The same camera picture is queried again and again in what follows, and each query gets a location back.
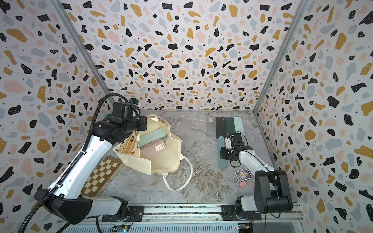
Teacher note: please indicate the translucent grey pencil case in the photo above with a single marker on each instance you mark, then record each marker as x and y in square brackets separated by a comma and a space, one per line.
[211, 127]

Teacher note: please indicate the dark green book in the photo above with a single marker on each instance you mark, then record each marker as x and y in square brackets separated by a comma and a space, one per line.
[229, 126]

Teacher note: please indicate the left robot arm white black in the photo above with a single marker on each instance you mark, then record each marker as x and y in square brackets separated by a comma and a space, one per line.
[64, 199]

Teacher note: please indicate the light mint pencil case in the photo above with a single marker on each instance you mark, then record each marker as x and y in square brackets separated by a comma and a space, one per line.
[238, 124]

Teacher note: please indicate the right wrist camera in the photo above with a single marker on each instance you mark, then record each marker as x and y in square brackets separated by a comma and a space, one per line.
[234, 140]

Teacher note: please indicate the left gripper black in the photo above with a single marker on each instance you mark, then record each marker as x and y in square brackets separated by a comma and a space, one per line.
[144, 120]

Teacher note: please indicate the black pencil case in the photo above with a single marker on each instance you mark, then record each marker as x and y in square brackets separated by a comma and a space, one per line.
[220, 127]

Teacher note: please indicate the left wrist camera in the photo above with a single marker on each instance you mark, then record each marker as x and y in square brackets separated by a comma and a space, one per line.
[127, 110]

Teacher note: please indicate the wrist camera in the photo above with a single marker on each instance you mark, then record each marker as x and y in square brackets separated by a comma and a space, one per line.
[127, 110]
[234, 140]

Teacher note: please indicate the wooden chessboard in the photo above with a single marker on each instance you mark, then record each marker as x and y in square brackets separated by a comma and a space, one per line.
[101, 176]

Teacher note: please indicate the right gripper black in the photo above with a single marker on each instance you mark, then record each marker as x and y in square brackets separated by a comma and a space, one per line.
[223, 154]

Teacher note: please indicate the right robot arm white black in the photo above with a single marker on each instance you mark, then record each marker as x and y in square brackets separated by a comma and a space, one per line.
[271, 187]

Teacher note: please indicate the playing card box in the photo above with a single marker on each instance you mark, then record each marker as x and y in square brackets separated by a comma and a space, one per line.
[243, 174]

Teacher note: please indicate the sage green pencil case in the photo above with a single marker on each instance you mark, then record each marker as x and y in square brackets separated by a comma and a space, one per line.
[152, 137]

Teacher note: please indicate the cream floral canvas bag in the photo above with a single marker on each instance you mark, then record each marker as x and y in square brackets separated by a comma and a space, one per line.
[129, 153]

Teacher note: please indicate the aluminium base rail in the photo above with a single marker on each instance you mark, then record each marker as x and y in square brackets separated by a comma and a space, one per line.
[194, 218]

